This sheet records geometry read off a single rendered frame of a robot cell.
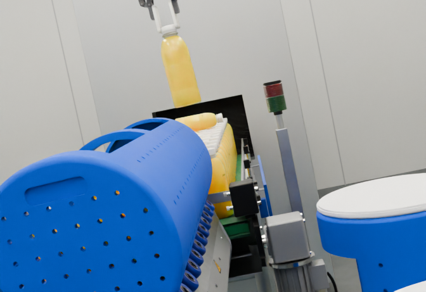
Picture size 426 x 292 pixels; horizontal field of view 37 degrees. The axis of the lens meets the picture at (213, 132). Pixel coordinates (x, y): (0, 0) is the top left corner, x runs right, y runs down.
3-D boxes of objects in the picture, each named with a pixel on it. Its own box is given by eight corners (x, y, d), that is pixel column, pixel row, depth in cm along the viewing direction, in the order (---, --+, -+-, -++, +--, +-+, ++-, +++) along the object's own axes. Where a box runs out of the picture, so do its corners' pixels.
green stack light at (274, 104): (268, 113, 211) (265, 98, 211) (267, 112, 218) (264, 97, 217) (288, 109, 211) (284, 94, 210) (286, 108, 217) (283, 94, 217)
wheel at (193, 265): (176, 266, 117) (184, 259, 117) (179, 260, 122) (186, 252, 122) (195, 282, 117) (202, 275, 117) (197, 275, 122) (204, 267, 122)
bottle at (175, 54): (206, 99, 165) (187, 28, 164) (193, 102, 159) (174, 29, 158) (183, 106, 168) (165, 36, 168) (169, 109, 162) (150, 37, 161)
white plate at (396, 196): (415, 168, 132) (416, 173, 132) (292, 200, 124) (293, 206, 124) (513, 179, 105) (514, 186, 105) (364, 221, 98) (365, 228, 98)
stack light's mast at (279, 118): (272, 131, 212) (262, 83, 211) (271, 129, 218) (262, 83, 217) (291, 127, 211) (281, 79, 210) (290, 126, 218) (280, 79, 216)
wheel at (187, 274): (172, 279, 110) (179, 271, 110) (175, 272, 114) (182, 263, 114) (192, 296, 110) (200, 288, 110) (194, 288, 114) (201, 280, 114)
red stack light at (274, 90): (265, 98, 211) (263, 86, 211) (264, 97, 217) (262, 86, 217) (284, 94, 210) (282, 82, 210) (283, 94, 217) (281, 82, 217)
